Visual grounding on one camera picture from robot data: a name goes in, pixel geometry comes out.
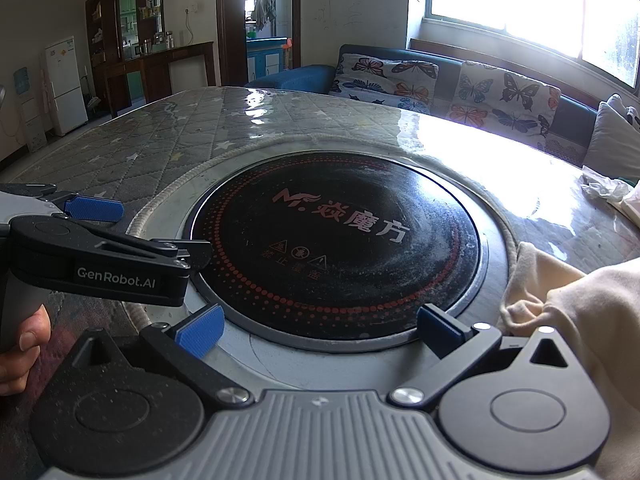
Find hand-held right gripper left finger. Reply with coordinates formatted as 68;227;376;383
62;304;253;408

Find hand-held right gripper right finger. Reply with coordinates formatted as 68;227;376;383
389;304;583;408

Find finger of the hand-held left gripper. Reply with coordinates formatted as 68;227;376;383
37;193;126;224
147;238;214;272

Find cream garment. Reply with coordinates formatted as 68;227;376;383
497;240;640;480

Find hanging grey clothes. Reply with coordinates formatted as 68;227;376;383
249;0;280;32

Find person's left hand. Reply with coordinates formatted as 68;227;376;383
0;304;52;397

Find grey quilted star table cover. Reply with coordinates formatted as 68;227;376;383
0;85;640;401

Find white refrigerator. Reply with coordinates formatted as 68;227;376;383
44;36;91;137

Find black round induction cooktop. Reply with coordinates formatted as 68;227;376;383
182;152;496;353

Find dark wooden cabinet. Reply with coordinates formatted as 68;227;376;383
84;0;219;117

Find blue cabinet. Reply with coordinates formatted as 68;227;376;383
245;35;290;86

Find butterfly print cushion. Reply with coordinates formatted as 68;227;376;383
329;52;440;115
446;60;562;140

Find blue sofa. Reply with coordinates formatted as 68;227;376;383
245;44;601;167

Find grey pillow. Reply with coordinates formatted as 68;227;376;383
581;94;640;183

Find wooden door frame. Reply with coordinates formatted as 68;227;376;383
215;0;302;88

